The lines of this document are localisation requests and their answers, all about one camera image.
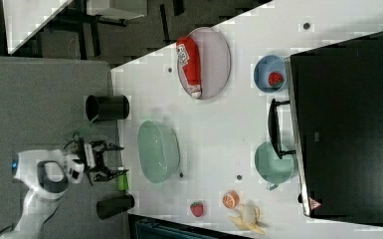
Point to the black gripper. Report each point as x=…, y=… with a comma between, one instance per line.
x=91, y=155

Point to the green plastic strainer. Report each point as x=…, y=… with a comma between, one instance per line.
x=158, y=151

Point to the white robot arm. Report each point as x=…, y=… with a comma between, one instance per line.
x=49, y=173

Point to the green plastic spatula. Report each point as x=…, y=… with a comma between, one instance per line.
x=81, y=131

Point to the black cylinder cup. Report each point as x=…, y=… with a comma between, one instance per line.
x=113, y=206

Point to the black cylinder container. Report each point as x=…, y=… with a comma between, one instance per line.
x=107, y=108

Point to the red strawberry toy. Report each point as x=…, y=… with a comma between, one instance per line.
x=197, y=208

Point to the orange half toy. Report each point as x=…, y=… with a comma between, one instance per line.
x=231, y=199

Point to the red ketchup bottle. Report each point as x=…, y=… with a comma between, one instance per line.
x=189, y=61

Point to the grey oval plate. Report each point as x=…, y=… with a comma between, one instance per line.
x=215, y=62

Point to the peeled banana toy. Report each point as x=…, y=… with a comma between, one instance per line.
x=248, y=218

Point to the teal green mug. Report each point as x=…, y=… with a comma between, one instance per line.
x=273, y=169

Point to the small red strawberry in cup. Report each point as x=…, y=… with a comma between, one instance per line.
x=275, y=79

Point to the blue plastic cup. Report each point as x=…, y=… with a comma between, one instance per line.
x=264, y=67

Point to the black toaster oven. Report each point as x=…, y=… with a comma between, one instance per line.
x=336, y=106

